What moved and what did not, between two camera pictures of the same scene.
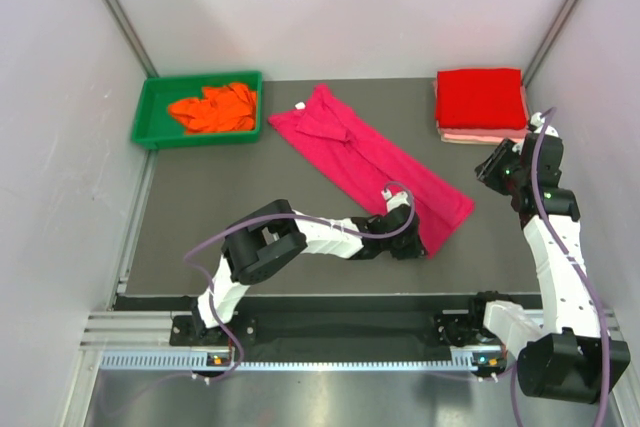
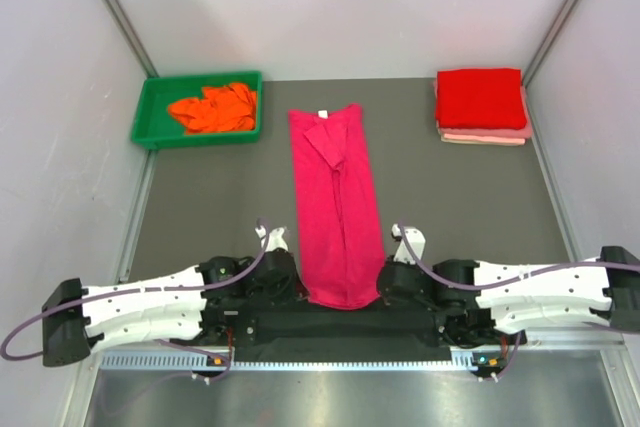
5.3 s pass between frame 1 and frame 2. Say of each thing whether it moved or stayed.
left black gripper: moved
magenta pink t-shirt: moved
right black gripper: moved
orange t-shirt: stayed
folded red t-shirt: stayed
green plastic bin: stayed
